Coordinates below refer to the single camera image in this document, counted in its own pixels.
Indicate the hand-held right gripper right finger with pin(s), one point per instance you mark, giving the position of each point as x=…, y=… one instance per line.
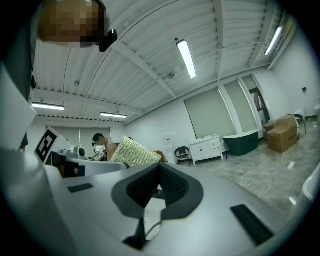
x=212, y=200

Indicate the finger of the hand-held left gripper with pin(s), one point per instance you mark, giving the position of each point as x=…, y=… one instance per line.
x=105, y=167

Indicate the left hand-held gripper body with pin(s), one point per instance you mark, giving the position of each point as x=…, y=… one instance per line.
x=50, y=145

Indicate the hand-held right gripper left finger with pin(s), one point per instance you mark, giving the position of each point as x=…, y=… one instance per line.
x=100, y=200

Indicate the cleaning cloth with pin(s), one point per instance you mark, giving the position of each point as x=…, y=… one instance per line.
x=135, y=152

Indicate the ceiling tube light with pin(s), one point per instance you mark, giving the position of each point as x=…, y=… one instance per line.
x=273, y=41
x=186, y=58
x=47, y=106
x=113, y=115

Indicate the white vanity cabinet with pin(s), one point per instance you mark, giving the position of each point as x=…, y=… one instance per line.
x=205, y=148

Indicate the white sink basin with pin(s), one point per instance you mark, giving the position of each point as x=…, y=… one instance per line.
x=155, y=207

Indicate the black wicker chair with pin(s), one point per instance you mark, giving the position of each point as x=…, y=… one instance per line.
x=182, y=151

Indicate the orange sofa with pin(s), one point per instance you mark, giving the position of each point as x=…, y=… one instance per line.
x=162, y=157

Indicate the green bathtub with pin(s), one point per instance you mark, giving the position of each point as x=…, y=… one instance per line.
x=240, y=143

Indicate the white water dispenser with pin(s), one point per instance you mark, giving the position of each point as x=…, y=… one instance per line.
x=168, y=150

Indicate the wide grey window blind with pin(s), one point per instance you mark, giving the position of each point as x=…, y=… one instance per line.
x=210, y=115

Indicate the white power strip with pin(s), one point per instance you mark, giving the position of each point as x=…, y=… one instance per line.
x=291, y=165

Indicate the person's black shirt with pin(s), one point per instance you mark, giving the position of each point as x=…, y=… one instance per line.
x=21, y=57

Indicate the large cardboard box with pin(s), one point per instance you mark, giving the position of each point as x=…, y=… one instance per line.
x=282, y=137

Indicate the black framed door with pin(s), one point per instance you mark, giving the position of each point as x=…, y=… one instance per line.
x=261, y=107

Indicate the dark wooden chair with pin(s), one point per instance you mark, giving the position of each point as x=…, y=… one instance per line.
x=300, y=117

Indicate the narrow grey window blind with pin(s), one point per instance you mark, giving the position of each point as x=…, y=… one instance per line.
x=250, y=82

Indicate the person's head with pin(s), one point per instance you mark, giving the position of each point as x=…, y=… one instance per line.
x=72, y=22

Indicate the black head-worn camera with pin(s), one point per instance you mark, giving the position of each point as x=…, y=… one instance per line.
x=108, y=40

